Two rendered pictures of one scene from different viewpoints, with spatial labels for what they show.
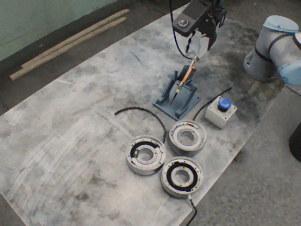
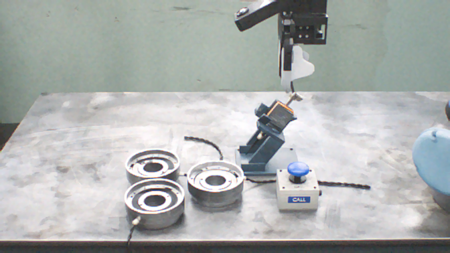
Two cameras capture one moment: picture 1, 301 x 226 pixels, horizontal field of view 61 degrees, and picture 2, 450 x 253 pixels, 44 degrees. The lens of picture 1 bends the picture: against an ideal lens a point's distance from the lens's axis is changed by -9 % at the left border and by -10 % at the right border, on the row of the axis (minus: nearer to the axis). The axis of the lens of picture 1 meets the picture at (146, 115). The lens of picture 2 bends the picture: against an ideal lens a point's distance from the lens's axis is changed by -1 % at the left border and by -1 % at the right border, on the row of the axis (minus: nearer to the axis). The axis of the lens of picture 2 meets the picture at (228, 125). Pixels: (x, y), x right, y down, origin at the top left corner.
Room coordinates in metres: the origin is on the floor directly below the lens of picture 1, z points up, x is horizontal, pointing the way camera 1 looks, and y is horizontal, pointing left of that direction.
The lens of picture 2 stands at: (-0.06, -0.84, 1.41)
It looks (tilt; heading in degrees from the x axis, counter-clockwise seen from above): 28 degrees down; 54
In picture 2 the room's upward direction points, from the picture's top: straight up
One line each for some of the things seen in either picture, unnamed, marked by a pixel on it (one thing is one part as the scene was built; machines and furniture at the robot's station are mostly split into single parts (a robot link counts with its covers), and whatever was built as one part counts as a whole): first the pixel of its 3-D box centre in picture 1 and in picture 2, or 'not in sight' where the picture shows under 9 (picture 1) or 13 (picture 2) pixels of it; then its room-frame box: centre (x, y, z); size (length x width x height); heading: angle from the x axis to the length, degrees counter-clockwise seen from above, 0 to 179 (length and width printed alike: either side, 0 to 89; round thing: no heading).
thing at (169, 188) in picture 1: (181, 177); (155, 204); (0.32, -0.11, 0.82); 0.10 x 0.10 x 0.04
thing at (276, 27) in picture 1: (277, 36); not in sight; (0.81, -0.42, 0.97); 0.13 x 0.12 x 0.14; 11
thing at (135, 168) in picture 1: (145, 155); (153, 171); (0.37, -0.01, 0.82); 0.10 x 0.10 x 0.04
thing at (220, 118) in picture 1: (221, 111); (299, 188); (0.55, -0.23, 0.82); 0.08 x 0.07 x 0.05; 144
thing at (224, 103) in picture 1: (223, 106); (297, 177); (0.55, -0.22, 0.85); 0.04 x 0.04 x 0.05
